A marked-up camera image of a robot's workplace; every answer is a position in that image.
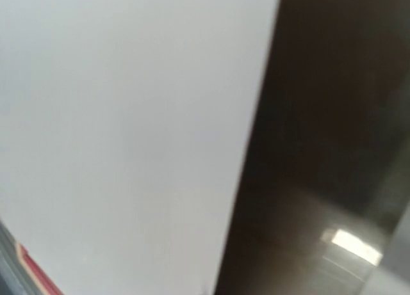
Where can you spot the canyon photo print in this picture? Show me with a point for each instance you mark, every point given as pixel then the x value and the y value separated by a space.
pixel 124 126

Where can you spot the pink wooden picture frame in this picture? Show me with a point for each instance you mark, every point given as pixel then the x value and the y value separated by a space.
pixel 40 279

